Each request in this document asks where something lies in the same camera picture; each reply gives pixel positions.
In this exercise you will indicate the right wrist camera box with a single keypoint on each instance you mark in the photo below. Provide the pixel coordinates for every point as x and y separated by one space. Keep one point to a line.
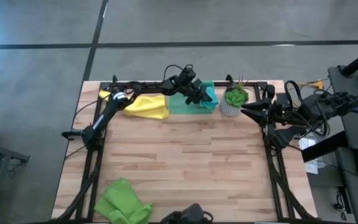
281 99

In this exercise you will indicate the black metal table frame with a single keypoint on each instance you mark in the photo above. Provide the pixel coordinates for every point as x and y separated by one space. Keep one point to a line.
219 84

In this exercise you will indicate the white triangle-patterned plant pot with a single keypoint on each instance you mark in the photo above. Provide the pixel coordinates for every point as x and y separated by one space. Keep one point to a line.
228 111

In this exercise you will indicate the white paper sheet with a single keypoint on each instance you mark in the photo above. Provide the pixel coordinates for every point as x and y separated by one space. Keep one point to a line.
312 168

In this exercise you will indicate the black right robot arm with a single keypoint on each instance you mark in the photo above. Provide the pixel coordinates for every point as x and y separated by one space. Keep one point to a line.
312 112

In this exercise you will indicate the black rounded object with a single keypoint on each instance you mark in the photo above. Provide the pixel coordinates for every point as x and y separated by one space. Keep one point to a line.
188 216

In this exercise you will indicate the translucent green plastic bin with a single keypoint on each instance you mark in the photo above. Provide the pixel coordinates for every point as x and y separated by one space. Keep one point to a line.
179 105

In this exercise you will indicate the yellow microfiber towel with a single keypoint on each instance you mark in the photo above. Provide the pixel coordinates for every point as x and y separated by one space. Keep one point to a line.
148 107

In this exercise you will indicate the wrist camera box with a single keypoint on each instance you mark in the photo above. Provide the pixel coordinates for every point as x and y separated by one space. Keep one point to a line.
186 75
281 99

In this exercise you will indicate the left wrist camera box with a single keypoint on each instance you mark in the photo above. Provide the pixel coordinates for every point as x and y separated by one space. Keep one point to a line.
186 75

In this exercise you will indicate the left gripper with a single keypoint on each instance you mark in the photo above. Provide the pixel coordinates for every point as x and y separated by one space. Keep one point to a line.
188 91

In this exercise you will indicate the green succulent plant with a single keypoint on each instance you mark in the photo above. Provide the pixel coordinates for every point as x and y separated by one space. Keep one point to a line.
236 97

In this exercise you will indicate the lime green microfiber towel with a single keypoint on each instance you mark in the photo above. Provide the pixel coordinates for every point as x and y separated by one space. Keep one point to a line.
120 199

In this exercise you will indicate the teal microfiber towel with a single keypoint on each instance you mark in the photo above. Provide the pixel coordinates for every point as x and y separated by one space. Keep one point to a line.
211 99

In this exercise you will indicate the black metal beam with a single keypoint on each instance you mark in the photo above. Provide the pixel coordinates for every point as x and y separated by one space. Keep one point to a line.
322 148

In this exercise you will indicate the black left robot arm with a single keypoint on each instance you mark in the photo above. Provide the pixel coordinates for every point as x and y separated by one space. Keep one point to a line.
99 121

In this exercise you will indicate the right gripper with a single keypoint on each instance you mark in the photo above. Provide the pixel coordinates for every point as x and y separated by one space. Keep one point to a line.
280 113

